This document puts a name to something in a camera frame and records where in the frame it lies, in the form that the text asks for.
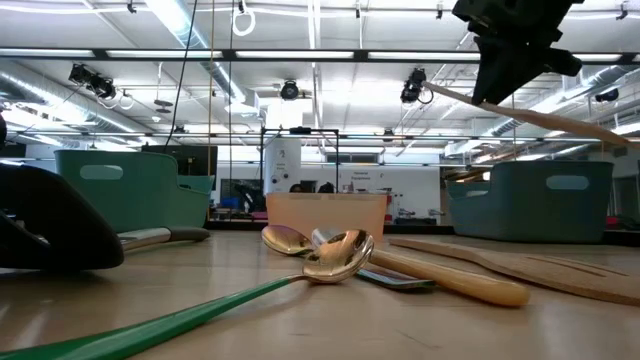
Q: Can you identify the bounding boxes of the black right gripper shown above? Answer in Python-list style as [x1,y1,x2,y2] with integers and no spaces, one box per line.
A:
[452,0,585,106]

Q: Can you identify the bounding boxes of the wooden slotted spatula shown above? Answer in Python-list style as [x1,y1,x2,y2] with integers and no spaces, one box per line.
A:
[422,81,632,147]
[388,237,640,307]

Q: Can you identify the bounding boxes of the silver spoon yellow handle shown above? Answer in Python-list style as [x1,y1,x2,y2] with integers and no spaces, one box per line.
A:
[310,227,531,308]

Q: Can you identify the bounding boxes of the table knife yellow handle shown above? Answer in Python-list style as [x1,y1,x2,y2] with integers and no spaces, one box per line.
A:
[355,268,437,292]

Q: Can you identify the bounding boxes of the iridescent spoon green handle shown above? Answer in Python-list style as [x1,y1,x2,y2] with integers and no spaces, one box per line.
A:
[0,228,375,360]

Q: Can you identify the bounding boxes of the small brown food item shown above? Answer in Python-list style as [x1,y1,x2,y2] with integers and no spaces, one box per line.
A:
[260,224,315,258]

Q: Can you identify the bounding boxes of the black slotted spatula steel handle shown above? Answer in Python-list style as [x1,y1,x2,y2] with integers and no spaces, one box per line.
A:
[0,162,212,275]

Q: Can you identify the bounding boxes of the black overhead light bar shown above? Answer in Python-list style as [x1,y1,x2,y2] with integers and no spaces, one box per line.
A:
[0,47,640,64]

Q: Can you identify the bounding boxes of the blue-grey plastic bin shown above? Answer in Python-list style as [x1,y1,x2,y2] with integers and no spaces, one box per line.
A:
[446,159,615,245]

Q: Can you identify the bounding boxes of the white pillar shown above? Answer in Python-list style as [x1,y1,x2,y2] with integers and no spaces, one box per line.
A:
[263,102,303,195]

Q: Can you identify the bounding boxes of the green plastic bin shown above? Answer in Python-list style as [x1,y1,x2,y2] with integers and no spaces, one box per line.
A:
[53,149,216,234]

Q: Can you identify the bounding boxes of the silver ventilation duct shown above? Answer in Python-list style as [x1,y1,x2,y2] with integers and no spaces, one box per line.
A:
[492,64,632,137]
[144,0,247,104]
[0,59,151,136]

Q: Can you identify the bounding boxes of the white cable loop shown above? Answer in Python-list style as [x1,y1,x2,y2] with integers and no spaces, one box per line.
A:
[232,8,257,37]

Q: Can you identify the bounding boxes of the thin black hanging cord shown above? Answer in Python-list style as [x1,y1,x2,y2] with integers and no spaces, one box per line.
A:
[228,0,235,221]

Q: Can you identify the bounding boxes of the black hanging cable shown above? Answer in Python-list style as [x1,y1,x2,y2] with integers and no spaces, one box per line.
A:
[162,0,200,154]

